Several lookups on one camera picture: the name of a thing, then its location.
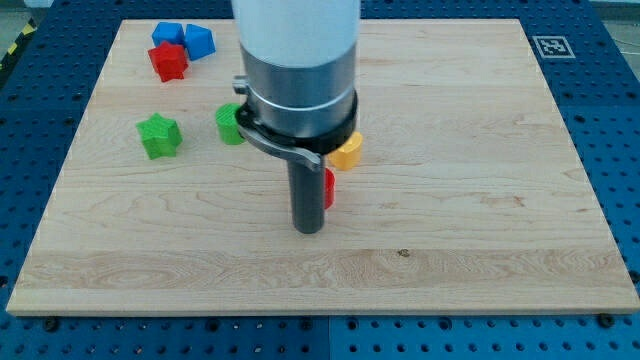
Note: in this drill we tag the black clamp with metal lever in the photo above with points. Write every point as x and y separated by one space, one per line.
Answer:
325 129

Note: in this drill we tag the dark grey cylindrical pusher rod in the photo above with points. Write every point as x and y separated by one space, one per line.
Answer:
307 197

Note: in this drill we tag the red circle block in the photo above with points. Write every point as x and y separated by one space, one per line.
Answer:
329 188

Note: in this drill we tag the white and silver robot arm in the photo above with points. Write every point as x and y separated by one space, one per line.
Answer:
299 83

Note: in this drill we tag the green star block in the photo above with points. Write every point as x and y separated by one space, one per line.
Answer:
160 136

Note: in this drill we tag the red star block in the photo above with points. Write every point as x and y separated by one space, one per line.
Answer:
168 61

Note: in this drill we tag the yellow cylinder block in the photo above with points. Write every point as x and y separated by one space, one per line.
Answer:
349 154

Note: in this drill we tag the green cylinder block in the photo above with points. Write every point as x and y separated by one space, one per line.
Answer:
227 125

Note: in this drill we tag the blue block right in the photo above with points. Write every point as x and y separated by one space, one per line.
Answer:
199 42

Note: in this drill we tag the light wooden board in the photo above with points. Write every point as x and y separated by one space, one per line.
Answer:
469 199

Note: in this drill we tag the blue cube block left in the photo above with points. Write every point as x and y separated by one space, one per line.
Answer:
170 32

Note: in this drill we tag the white fiducial marker tag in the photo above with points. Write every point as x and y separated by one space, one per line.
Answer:
553 47

